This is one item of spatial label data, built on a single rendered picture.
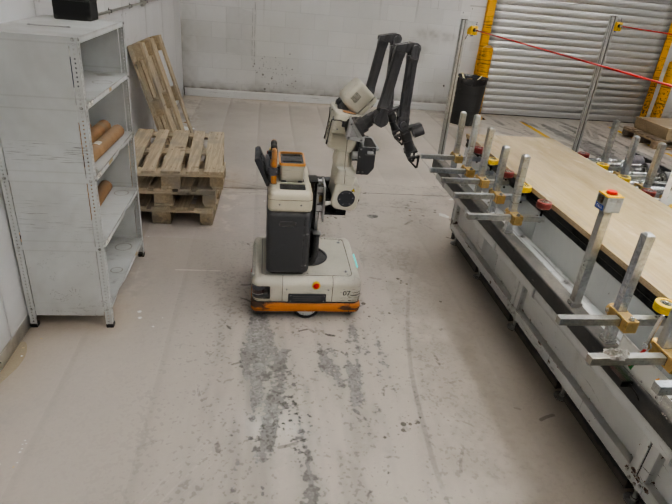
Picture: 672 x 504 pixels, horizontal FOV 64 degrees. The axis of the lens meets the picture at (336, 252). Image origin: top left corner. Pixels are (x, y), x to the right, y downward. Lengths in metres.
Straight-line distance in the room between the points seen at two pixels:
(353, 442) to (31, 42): 2.28
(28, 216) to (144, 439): 1.28
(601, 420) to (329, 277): 1.60
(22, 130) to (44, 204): 0.37
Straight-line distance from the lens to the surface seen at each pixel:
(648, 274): 2.57
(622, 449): 2.78
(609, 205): 2.35
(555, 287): 2.67
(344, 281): 3.22
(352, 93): 3.03
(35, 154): 2.98
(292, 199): 2.99
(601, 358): 1.97
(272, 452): 2.54
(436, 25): 9.42
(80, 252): 3.13
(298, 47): 9.08
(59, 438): 2.75
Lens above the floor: 1.88
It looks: 27 degrees down
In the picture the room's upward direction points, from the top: 5 degrees clockwise
